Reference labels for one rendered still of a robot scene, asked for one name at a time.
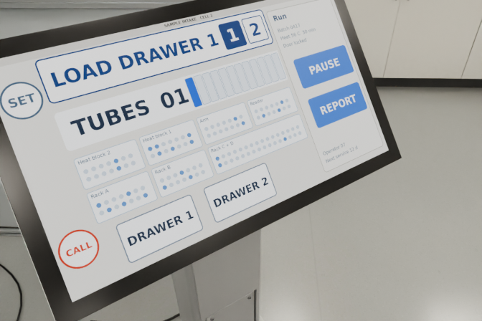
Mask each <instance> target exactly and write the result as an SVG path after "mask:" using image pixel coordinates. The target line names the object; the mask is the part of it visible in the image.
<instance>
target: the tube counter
mask: <svg viewBox="0 0 482 321"><path fill-rule="evenodd" d="M287 79H288V78H287V75H286V73H285V70H284V67H283V64H282V62H281V60H280V56H279V54H278V51H277V50H275V51H273V52H268V53H265V54H261V55H258V56H255V57H251V58H248V59H244V60H240V61H238V62H233V63H230V64H226V65H223V66H220V67H215V68H213V69H210V70H205V71H203V72H198V73H195V74H192V75H188V76H185V77H180V78H178V79H175V80H170V81H168V82H163V83H160V84H157V85H153V88H154V90H155V93H156V96H157V98H158V101H159V104H160V106H161V109H162V112H163V114H164V117H165V119H169V118H173V117H176V116H178V115H182V114H184V113H187V112H191V111H193V110H197V109H199V108H202V107H206V106H208V105H213V104H215V103H218V102H221V101H224V100H228V99H230V98H233V97H237V96H239V95H243V94H245V93H248V92H252V91H254V90H259V89H261V88H264V87H267V86H270V85H274V84H276V83H279V82H282V81H285V80H287Z"/></svg>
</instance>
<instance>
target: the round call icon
mask: <svg viewBox="0 0 482 321"><path fill-rule="evenodd" d="M50 240H51V242H52V245H53V247H54V250H55V253H56V255H57V258H58V260H59V263H60V266H61V268H62V271H63V273H64V276H65V277H68V276H70V275H72V274H74V273H76V272H79V271H81V270H83V269H86V268H88V267H90V266H92V265H94V264H97V263H98V262H101V261H103V260H105V259H106V256H105V253H104V251H103V248H102V246H101V243H100V240H99V238H98V235H97V232H96V230H95V227H94V225H93V222H90V223H88V224H85V225H83V226H80V227H77V228H76V229H73V230H71V231H68V232H65V233H63V234H60V235H58V236H55V237H53V238H51V239H50Z"/></svg>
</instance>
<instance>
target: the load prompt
mask: <svg viewBox="0 0 482 321"><path fill-rule="evenodd" d="M270 44H275V42H274V40H273V37H272V34H271V33H270V29H269V26H268V23H267V21H266V19H265V15H264V13H263V10H262V9H256V10H253V11H247V12H244V13H240V14H234V15H231V16H225V17H222V18H218V19H213V20H209V21H203V22H199V23H196V24H190V25H187V26H183V27H178V28H174V29H168V30H165V31H162V32H156V33H153V34H147V35H143V36H139V37H134V38H130V39H124V40H121V41H117V42H112V43H108V44H103V45H99V46H96V47H90V48H87V49H81V50H77V51H74V52H68V53H64V54H59V55H55V56H51V57H46V58H42V59H37V60H33V63H34V66H35V68H36V70H37V73H38V75H39V78H40V81H41V83H42V86H43V88H44V92H45V94H46V96H47V99H48V102H49V105H54V104H57V103H60V102H64V101H68V100H72V99H75V98H78V97H82V96H86V95H90V94H93V93H96V92H101V91H103V90H109V89H111V88H114V87H119V86H122V85H127V84H130V83H132V82H137V81H140V80H144V79H148V78H150V77H155V76H158V75H163V74H166V73H169V72H173V71H177V70H181V69H184V68H187V67H191V66H194V65H198V64H202V63H205V62H210V61H212V60H216V59H220V58H223V57H228V56H231V55H234V54H238V53H241V52H246V51H249V50H252V49H257V48H259V47H264V46H267V45H270Z"/></svg>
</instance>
